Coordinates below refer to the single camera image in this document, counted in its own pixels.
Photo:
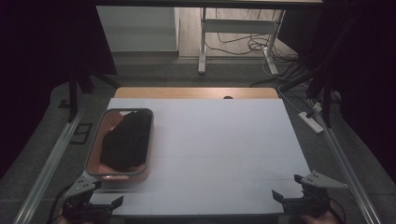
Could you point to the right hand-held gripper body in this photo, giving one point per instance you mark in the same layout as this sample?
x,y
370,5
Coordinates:
x,y
317,182

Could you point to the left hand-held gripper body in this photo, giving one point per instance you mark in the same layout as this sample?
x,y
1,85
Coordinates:
x,y
79,186

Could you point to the grey tray with red rim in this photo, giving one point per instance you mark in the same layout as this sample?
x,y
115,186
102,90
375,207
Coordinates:
x,y
99,169

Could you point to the black cloth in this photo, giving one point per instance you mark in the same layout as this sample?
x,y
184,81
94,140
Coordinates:
x,y
127,143

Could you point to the person's left hand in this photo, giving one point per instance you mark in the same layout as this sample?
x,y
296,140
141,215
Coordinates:
x,y
70,221

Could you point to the person's right hand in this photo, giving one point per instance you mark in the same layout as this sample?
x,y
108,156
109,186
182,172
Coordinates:
x,y
320,219

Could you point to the white power strip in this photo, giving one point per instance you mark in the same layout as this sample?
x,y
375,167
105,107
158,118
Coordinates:
x,y
310,122

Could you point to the black curtain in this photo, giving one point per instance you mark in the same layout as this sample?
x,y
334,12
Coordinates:
x,y
37,62
367,77

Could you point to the wooden table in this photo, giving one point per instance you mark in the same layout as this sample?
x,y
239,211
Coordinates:
x,y
186,92

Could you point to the white cabinet panel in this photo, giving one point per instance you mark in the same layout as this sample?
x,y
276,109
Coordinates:
x,y
137,28

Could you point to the aluminium rail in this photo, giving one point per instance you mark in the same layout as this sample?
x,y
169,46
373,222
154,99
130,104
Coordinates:
x,y
46,171
345,168

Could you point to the black floor frame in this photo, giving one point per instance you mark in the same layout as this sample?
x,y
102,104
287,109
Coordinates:
x,y
81,133

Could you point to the white desk frame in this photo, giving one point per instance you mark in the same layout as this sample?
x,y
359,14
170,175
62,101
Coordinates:
x,y
239,25

